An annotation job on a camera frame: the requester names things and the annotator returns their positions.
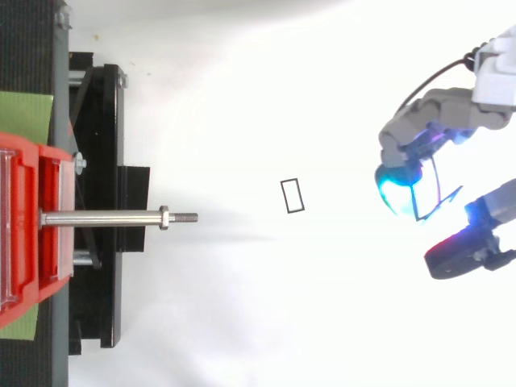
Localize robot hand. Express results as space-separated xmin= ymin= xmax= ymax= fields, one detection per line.
xmin=373 ymin=24 xmax=516 ymax=281

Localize metal rod with threaded end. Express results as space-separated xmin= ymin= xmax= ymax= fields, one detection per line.
xmin=39 ymin=205 xmax=200 ymax=232

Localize red bin with clear plate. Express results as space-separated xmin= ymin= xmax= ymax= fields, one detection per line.
xmin=0 ymin=130 xmax=41 ymax=330
xmin=37 ymin=142 xmax=76 ymax=302

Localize thin black cable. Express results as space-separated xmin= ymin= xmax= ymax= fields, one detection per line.
xmin=396 ymin=54 xmax=477 ymax=116

